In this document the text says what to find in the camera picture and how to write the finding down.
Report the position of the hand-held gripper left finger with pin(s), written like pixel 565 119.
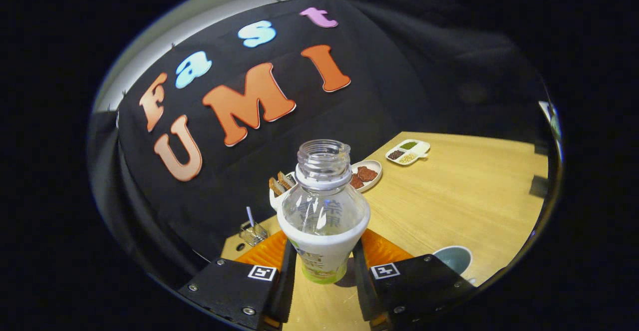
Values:
pixel 285 291

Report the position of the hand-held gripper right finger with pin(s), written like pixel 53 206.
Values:
pixel 360 291

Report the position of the clear plastic juice bottle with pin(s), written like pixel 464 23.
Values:
pixel 322 251

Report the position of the white cup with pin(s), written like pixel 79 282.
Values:
pixel 449 258

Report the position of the white pen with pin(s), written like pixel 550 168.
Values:
pixel 249 216

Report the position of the white toaster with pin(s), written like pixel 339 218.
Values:
pixel 275 202

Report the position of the toast slice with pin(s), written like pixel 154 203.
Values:
pixel 276 186
pixel 285 179

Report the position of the brown meat slice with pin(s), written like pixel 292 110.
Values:
pixel 367 173
pixel 356 181

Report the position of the white oval plate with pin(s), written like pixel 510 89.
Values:
pixel 377 166

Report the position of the dark beans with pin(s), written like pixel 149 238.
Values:
pixel 395 155

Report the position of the yellow beans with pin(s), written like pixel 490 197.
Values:
pixel 407 158

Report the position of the wooden table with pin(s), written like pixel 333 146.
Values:
pixel 474 196

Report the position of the green beans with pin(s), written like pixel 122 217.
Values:
pixel 409 145

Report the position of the white compartment dish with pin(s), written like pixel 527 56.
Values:
pixel 423 146

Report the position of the small black block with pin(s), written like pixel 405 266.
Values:
pixel 538 186
pixel 541 146

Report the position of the black backdrop cloth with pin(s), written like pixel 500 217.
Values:
pixel 399 71

